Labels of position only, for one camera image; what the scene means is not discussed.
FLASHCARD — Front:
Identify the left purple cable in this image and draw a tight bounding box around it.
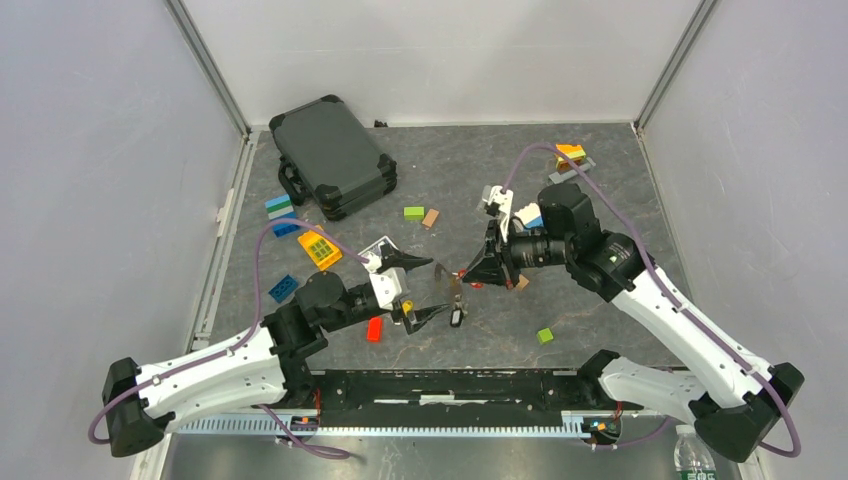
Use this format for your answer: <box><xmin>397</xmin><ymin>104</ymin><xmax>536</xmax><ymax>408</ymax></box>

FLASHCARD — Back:
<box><xmin>87</xmin><ymin>218</ymin><xmax>372</xmax><ymax>461</ymax></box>

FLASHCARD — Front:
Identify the grey lego piece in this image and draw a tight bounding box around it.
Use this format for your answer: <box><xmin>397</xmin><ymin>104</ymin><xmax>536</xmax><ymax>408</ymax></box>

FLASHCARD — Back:
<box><xmin>548</xmin><ymin>157</ymin><xmax>596</xmax><ymax>185</ymax></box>

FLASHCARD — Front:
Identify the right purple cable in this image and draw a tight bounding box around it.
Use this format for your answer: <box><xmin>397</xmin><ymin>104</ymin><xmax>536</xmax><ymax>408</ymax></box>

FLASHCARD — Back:
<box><xmin>500</xmin><ymin>142</ymin><xmax>803</xmax><ymax>460</ymax></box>

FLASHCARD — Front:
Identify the white blue lego block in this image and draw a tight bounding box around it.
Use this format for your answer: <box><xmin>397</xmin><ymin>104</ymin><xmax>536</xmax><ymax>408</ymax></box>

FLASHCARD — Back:
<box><xmin>515</xmin><ymin>202</ymin><xmax>543</xmax><ymax>229</ymax></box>

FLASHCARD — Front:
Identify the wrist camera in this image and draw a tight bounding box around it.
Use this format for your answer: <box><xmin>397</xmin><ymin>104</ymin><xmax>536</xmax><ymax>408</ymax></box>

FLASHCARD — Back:
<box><xmin>478</xmin><ymin>185</ymin><xmax>514</xmax><ymax>243</ymax></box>
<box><xmin>364</xmin><ymin>255</ymin><xmax>409</xmax><ymax>311</ymax></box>

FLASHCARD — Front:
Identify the orange wooden block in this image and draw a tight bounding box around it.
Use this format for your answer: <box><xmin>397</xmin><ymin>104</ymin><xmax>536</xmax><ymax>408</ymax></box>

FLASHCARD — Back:
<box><xmin>515</xmin><ymin>274</ymin><xmax>529</xmax><ymax>291</ymax></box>

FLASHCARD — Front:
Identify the green lego brick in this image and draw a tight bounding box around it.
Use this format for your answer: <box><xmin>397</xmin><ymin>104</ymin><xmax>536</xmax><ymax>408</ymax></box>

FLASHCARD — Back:
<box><xmin>403</xmin><ymin>206</ymin><xmax>426</xmax><ymax>221</ymax></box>

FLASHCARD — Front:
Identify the black hard case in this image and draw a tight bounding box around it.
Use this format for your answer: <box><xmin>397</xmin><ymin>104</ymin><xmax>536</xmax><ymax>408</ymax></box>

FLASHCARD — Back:
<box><xmin>269</xmin><ymin>94</ymin><xmax>398</xmax><ymax>221</ymax></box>

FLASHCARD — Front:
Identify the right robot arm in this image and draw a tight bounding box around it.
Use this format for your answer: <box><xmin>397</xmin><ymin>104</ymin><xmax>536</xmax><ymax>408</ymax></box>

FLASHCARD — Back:
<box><xmin>464</xmin><ymin>183</ymin><xmax>804</xmax><ymax>463</ymax></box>

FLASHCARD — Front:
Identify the metal keyring plate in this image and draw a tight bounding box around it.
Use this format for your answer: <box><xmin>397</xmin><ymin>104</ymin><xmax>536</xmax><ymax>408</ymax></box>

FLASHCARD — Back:
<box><xmin>434</xmin><ymin>263</ymin><xmax>462</xmax><ymax>300</ymax></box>

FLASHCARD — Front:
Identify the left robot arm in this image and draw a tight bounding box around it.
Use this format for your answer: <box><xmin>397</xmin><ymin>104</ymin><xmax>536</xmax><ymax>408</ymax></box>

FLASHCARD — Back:
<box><xmin>96</xmin><ymin>241</ymin><xmax>451</xmax><ymax>458</ymax></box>

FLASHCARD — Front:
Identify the white cable duct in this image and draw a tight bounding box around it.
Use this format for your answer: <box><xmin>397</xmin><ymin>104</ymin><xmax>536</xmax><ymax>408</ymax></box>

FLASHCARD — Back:
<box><xmin>177</xmin><ymin>413</ymin><xmax>590</xmax><ymax>440</ymax></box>

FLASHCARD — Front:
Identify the tan wooden block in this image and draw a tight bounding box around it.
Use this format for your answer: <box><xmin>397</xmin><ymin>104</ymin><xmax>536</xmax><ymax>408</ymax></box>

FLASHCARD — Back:
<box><xmin>422</xmin><ymin>209</ymin><xmax>440</xmax><ymax>229</ymax></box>

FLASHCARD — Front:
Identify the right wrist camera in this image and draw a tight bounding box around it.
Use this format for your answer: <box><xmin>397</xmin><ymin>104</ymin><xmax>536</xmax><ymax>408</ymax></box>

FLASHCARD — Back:
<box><xmin>478</xmin><ymin>185</ymin><xmax>514</xmax><ymax>243</ymax></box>

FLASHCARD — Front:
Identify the plastic water bottle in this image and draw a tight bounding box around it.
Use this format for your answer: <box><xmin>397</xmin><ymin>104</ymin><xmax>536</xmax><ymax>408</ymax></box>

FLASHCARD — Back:
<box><xmin>674</xmin><ymin>424</ymin><xmax>716</xmax><ymax>480</ymax></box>

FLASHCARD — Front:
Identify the purple cable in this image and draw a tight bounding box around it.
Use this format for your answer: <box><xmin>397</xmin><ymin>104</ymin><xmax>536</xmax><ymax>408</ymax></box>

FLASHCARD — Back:
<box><xmin>500</xmin><ymin>142</ymin><xmax>803</xmax><ymax>460</ymax></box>
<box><xmin>87</xmin><ymin>218</ymin><xmax>372</xmax><ymax>461</ymax></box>

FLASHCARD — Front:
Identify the black key fob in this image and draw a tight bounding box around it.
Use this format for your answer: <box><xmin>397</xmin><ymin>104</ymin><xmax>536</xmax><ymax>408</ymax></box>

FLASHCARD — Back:
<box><xmin>449</xmin><ymin>307</ymin><xmax>465</xmax><ymax>328</ymax></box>

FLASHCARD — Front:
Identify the small green cube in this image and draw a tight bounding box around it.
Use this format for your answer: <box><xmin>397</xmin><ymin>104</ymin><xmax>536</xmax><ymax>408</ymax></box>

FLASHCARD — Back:
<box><xmin>536</xmin><ymin>328</ymin><xmax>554</xmax><ymax>345</ymax></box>

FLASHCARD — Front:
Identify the playing card box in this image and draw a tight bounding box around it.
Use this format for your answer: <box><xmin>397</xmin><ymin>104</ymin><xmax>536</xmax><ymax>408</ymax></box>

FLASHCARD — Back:
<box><xmin>359</xmin><ymin>235</ymin><xmax>397</xmax><ymax>257</ymax></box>

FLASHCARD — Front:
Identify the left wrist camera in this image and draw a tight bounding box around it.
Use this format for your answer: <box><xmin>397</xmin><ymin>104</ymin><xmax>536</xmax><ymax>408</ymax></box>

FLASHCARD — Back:
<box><xmin>364</xmin><ymin>255</ymin><xmax>409</xmax><ymax>311</ymax></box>

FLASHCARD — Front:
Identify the yellow lego plate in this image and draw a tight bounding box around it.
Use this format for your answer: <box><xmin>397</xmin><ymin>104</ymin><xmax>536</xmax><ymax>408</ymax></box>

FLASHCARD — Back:
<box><xmin>297</xmin><ymin>230</ymin><xmax>343</xmax><ymax>271</ymax></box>

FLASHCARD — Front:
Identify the blue lego brick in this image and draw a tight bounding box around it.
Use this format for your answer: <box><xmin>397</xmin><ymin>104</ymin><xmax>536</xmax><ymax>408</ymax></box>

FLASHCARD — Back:
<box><xmin>268</xmin><ymin>275</ymin><xmax>299</xmax><ymax>304</ymax></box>

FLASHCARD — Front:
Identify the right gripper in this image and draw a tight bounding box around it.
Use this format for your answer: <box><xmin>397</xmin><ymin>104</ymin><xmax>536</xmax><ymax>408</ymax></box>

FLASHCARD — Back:
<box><xmin>461</xmin><ymin>215</ymin><xmax>573</xmax><ymax>290</ymax></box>

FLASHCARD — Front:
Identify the blue green white lego stack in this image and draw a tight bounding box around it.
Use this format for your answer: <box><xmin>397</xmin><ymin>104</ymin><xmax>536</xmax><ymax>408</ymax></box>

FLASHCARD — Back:
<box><xmin>265</xmin><ymin>194</ymin><xmax>301</xmax><ymax>238</ymax></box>

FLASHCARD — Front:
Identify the red lego brick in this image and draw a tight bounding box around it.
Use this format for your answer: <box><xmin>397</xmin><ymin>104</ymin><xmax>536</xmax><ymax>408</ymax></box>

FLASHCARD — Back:
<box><xmin>366</xmin><ymin>316</ymin><xmax>383</xmax><ymax>343</ymax></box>

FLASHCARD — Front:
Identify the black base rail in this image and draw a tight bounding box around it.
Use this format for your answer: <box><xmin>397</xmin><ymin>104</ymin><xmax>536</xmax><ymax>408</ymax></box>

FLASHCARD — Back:
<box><xmin>272</xmin><ymin>369</ymin><xmax>628</xmax><ymax>428</ymax></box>

